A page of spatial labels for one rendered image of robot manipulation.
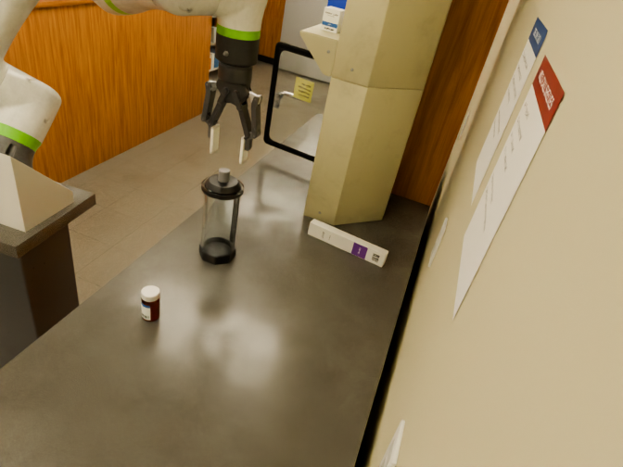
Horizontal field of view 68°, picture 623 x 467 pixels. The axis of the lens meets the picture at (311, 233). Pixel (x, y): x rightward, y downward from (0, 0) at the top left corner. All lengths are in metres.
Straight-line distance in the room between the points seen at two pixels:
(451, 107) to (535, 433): 1.52
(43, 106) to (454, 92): 1.27
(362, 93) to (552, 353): 1.16
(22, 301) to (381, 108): 1.23
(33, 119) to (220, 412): 0.95
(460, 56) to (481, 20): 0.12
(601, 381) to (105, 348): 0.99
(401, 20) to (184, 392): 1.05
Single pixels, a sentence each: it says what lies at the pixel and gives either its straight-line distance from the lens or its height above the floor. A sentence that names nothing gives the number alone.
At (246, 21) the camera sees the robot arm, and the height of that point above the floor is 1.57.
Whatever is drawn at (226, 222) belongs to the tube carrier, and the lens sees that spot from 1.22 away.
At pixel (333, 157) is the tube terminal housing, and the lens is 1.45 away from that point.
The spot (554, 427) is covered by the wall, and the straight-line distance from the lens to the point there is 0.24.
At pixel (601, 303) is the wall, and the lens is 0.23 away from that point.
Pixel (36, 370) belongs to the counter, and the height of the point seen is 0.94.
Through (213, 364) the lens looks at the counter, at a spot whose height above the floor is 0.94.
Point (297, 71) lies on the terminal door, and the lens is 1.78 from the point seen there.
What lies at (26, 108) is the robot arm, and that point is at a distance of 1.49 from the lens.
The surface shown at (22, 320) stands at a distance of 1.73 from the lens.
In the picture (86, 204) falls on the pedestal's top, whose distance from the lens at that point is 1.58.
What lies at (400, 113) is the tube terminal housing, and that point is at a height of 1.34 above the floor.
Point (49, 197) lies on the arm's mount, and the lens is 1.48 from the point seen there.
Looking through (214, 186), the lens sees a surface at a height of 1.18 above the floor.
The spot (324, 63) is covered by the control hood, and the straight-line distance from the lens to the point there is 1.38.
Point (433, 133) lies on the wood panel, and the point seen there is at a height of 1.22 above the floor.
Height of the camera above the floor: 1.76
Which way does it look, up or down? 33 degrees down
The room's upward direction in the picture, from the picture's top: 12 degrees clockwise
